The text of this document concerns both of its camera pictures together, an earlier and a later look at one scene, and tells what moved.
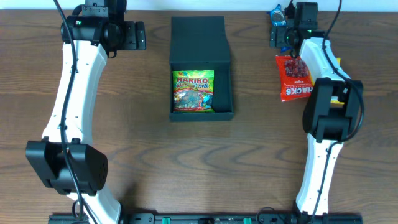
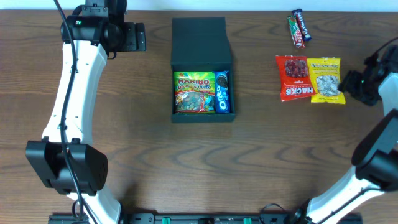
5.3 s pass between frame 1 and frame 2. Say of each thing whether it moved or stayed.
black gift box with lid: stayed
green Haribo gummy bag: stayed
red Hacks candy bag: stayed
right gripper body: moved
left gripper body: stayed
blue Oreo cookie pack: moved
